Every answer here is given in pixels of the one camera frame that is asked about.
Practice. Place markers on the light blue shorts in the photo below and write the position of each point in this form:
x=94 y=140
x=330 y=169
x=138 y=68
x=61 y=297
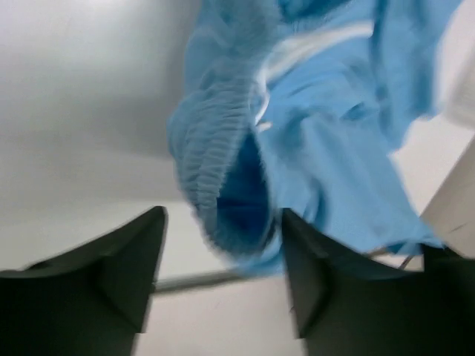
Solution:
x=299 y=105

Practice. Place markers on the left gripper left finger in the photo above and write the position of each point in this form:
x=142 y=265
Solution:
x=92 y=300

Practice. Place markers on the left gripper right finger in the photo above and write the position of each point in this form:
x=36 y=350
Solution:
x=345 y=303

